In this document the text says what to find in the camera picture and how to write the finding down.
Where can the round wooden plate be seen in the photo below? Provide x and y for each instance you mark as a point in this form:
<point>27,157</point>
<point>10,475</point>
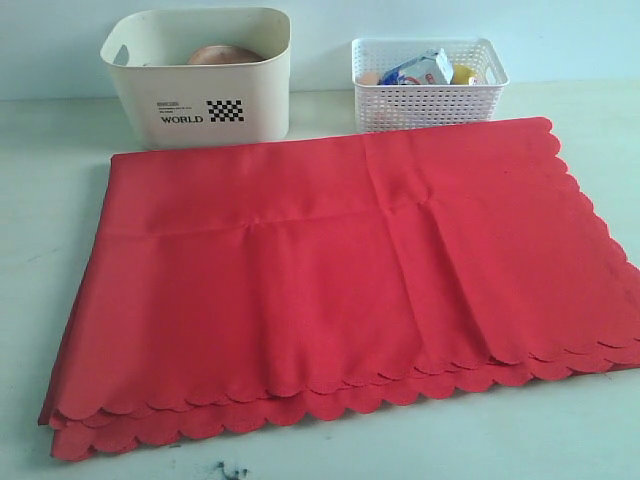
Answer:
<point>223,55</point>

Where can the cream plastic bin WORLD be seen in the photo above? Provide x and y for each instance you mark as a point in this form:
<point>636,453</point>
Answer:
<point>171,104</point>

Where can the brown egg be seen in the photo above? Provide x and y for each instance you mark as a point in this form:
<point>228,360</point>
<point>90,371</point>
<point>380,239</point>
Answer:
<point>369,79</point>

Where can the red scalloped tablecloth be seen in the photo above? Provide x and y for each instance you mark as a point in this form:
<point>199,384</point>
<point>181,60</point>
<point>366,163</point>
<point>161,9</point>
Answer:
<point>234,287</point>

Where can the white perforated plastic basket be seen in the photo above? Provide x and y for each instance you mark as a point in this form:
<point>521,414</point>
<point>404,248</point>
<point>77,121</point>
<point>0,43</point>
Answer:
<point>393,107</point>

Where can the yellow lemon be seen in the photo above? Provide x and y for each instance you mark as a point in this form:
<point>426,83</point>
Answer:
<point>463,75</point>

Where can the blue white milk carton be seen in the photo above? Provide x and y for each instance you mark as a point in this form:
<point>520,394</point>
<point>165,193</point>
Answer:
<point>431,67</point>

